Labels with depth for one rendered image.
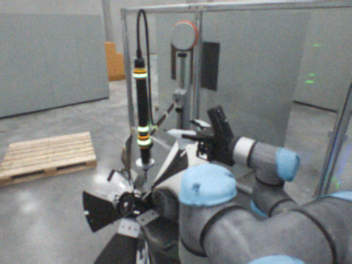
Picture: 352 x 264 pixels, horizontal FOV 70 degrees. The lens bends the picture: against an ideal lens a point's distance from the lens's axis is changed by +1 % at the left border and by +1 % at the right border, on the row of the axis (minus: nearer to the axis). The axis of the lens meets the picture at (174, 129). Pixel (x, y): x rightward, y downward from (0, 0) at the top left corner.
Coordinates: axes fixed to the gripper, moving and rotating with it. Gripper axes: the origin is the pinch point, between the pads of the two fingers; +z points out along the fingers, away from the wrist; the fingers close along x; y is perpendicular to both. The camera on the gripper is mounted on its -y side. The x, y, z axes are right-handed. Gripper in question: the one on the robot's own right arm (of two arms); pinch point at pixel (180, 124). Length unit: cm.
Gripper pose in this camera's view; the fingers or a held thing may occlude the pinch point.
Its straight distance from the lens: 80.4
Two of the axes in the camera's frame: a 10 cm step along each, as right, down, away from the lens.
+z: -7.8, -2.6, 5.7
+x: 6.3, -3.1, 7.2
